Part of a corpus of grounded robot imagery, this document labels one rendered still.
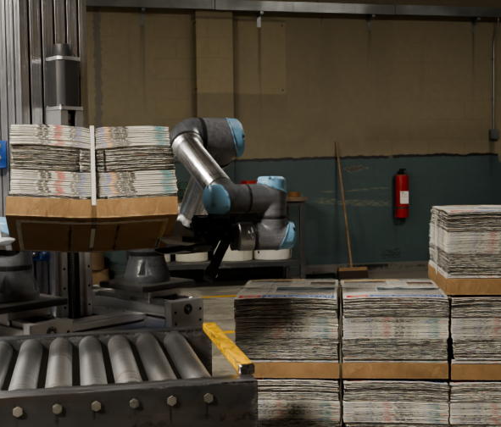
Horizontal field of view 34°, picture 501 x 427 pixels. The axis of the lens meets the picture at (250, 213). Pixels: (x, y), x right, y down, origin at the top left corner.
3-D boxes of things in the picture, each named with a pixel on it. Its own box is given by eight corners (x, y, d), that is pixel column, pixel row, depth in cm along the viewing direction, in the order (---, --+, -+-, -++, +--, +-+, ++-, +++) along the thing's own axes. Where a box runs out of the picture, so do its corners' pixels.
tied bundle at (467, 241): (427, 278, 259) (426, 204, 257) (523, 278, 256) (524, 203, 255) (445, 296, 221) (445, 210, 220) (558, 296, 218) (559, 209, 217)
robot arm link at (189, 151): (157, 110, 242) (216, 185, 203) (192, 111, 246) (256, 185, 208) (152, 146, 247) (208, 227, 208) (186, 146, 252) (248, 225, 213)
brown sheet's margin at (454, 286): (427, 276, 258) (427, 262, 258) (522, 276, 256) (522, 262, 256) (445, 294, 221) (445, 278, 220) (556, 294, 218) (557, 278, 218)
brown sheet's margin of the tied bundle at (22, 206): (75, 252, 212) (76, 236, 213) (78, 217, 185) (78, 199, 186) (11, 251, 208) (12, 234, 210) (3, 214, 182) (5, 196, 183)
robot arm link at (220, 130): (155, 228, 281) (195, 108, 244) (196, 226, 288) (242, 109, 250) (164, 256, 274) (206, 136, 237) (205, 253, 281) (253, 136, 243)
